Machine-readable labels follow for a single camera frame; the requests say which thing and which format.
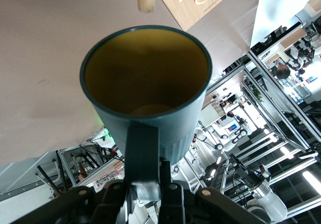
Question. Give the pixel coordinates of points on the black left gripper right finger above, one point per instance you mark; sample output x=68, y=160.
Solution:
x=175, y=204

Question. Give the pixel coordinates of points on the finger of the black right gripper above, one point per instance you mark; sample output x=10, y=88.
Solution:
x=240, y=164

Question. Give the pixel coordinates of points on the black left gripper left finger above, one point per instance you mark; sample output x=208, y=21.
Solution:
x=95, y=204

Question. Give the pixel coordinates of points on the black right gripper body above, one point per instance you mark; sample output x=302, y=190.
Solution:
x=254, y=176

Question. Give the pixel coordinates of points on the dark teal cup yellow inside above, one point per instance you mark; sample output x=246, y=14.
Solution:
x=150, y=70

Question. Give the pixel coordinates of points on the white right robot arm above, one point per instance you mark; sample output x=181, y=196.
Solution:
x=273, y=204

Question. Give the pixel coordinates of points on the white wheeled background robot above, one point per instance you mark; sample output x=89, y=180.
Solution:
x=215, y=143
x=240, y=133

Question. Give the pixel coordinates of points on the black metal stand legs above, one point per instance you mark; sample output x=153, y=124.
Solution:
x=50, y=181

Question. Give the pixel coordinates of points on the green potted plant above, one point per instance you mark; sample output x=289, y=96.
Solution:
x=257, y=94

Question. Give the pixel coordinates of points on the person with dark hair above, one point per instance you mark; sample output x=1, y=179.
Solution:
x=282, y=70

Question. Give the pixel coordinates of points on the wooden shelf board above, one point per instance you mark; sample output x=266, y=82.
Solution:
x=314, y=5
x=293, y=38

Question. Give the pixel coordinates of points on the brown table cover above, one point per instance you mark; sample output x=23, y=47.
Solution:
x=50, y=58

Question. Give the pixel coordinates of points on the bamboo cutting board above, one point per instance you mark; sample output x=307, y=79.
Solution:
x=180, y=13

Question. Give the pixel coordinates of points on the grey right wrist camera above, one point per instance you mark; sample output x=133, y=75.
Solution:
x=265, y=171

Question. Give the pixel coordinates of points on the aluminium cell frame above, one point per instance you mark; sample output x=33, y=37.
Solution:
x=276, y=101

